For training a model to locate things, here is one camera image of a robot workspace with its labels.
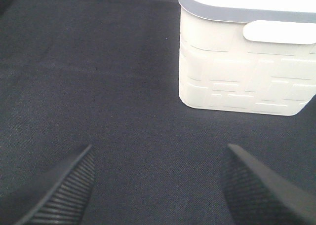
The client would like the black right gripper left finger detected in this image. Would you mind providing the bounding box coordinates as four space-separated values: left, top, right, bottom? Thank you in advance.
15 145 96 225

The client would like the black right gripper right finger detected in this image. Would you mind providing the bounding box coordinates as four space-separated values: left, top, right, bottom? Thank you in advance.
221 144 316 225

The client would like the white storage box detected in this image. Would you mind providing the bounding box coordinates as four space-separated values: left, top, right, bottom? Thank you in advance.
178 0 316 116

